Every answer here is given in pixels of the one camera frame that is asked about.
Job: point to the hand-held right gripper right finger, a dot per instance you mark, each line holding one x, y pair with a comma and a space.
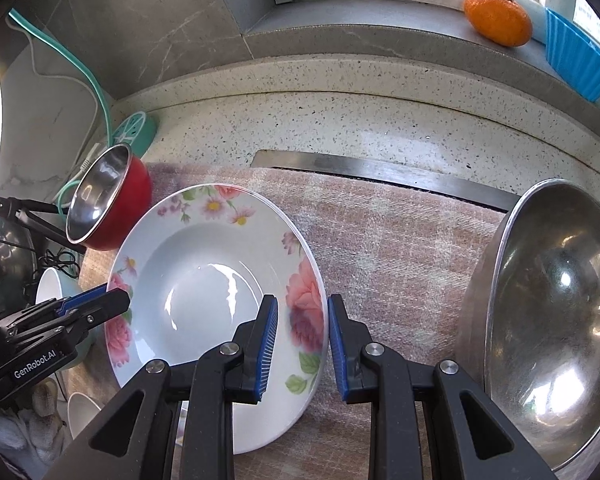
337, 350

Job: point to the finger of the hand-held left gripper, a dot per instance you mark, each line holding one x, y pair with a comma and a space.
107, 302
87, 296

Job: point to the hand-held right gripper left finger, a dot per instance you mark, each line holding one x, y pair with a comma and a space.
267, 345

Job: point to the white floral plate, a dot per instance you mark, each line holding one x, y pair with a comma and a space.
195, 270

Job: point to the red steel-lined bowl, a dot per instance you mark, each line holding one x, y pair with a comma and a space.
130, 200

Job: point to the person's left hand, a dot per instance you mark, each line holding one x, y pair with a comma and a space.
30, 420

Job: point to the light blue bowl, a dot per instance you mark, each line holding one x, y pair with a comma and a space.
52, 285

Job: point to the small white bowl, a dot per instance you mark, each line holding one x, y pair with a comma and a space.
82, 410

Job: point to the black tripod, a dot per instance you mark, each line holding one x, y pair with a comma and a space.
45, 230

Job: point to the steel pot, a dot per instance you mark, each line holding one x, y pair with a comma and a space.
10, 260

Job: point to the teal round power strip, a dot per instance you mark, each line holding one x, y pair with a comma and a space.
130, 132

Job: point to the steel counter strip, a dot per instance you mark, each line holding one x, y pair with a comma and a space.
380, 167

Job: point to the large stainless steel bowl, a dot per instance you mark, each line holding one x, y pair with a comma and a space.
555, 310

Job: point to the orange tangerine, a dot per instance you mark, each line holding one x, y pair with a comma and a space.
497, 17

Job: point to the blue silicone cup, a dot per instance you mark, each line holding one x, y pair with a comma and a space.
575, 55

